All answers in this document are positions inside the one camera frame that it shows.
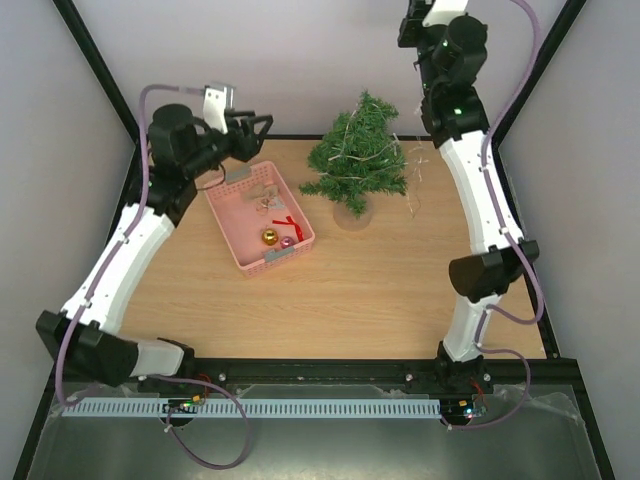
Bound pink bauble ornament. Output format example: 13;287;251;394
280;236;295;249

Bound small green christmas tree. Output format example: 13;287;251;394
297;89;409;220

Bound light blue slotted cable duct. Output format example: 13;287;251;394
62;398;441;419

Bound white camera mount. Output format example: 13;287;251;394
422;0;468;28
203;90;228;134

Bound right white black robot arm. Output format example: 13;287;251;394
397;1;539;392

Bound round wooden tree base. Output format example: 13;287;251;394
333;202;373;232

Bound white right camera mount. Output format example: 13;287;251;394
422;0;468;28

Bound pink perforated plastic basket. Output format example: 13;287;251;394
204;161;315;277

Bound red ribbon bow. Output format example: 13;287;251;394
272;215;304;242

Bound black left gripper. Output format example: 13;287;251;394
183;111;274;180

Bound black front frame rail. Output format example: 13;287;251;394
115;353;547;397

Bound clear led string lights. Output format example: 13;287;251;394
327;59;431;221

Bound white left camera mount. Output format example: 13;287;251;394
203;90;228;134

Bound gold bauble ornament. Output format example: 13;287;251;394
261;228;279;246

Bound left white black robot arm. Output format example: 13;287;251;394
36;104;273;386

